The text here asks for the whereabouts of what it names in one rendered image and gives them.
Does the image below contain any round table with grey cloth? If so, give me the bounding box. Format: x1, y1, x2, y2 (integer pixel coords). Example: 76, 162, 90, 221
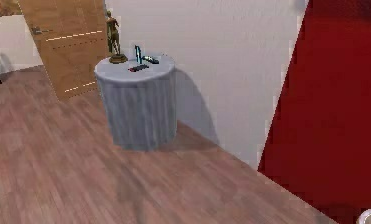
94, 53, 178, 152

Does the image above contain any black remote control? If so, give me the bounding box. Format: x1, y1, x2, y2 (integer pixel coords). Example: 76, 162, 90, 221
142, 55, 160, 65

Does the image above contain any blue upright phone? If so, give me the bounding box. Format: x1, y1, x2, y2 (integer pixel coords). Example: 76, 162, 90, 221
134, 45, 143, 65

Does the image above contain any bronze figure statue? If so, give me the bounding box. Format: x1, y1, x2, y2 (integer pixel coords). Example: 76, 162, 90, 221
105, 10, 129, 65

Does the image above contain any wooden room door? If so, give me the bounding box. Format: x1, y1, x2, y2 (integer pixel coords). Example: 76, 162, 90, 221
16, 0, 111, 102

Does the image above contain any red sofa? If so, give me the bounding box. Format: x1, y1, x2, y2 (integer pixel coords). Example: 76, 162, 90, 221
257, 0, 371, 224

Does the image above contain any white round object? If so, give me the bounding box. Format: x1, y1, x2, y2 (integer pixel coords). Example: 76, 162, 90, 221
357, 207, 371, 224

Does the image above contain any grey door handle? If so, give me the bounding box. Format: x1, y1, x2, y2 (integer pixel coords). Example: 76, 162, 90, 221
30, 26, 54, 36

